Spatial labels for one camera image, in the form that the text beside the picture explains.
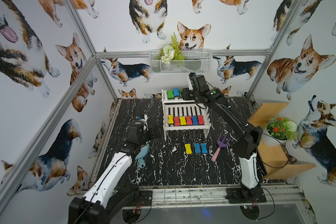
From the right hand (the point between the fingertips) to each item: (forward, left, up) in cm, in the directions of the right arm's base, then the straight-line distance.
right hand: (189, 87), depth 83 cm
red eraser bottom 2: (-12, 0, -18) cm, 21 cm away
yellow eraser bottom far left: (-11, +12, -17) cm, 24 cm away
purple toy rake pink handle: (-22, -20, -31) cm, 43 cm away
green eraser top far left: (-1, +12, -4) cm, 12 cm away
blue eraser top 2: (-24, -5, -32) cm, 40 cm away
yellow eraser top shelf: (-26, +1, -31) cm, 41 cm away
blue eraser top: (0, +8, -3) cm, 9 cm away
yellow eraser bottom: (-12, +5, -18) cm, 22 cm away
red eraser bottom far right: (-10, -8, -19) cm, 23 cm away
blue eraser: (-24, -9, -31) cm, 41 cm away
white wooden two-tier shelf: (-5, +7, -19) cm, 21 cm away
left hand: (-19, +20, -11) cm, 30 cm away
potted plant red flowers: (-25, -47, -11) cm, 54 cm away
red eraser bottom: (-13, +8, -17) cm, 23 cm away
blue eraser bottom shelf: (-13, -3, -17) cm, 22 cm away
